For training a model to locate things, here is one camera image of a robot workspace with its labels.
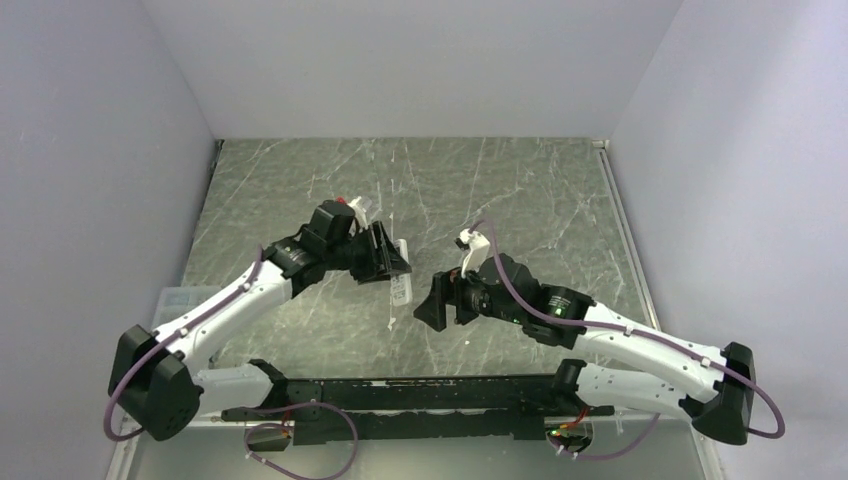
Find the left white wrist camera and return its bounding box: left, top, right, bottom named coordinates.
left=336, top=196, right=382, bottom=231

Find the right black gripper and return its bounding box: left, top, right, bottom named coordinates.
left=414, top=256, right=525, bottom=330

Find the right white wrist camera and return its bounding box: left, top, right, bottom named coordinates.
left=456, top=229, right=491, bottom=278

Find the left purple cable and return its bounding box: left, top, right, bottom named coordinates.
left=103, top=245, right=266, bottom=444

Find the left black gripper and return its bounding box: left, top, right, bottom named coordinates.
left=325, top=221, right=411, bottom=285

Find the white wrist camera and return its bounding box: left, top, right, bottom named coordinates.
left=336, top=196, right=382, bottom=231
left=456, top=229, right=491, bottom=278

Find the aluminium frame rail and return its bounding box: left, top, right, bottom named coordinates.
left=591, top=139, right=661, bottom=330

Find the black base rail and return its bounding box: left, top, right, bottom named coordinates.
left=221, top=360, right=614, bottom=446

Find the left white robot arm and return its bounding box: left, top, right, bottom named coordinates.
left=103, top=221, right=412, bottom=441

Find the white remote control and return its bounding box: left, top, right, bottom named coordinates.
left=390, top=239, right=413, bottom=307

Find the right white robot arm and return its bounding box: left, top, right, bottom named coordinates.
left=413, top=254, right=755, bottom=445

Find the clear plastic organizer box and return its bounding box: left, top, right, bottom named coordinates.
left=152, top=286, right=216, bottom=328

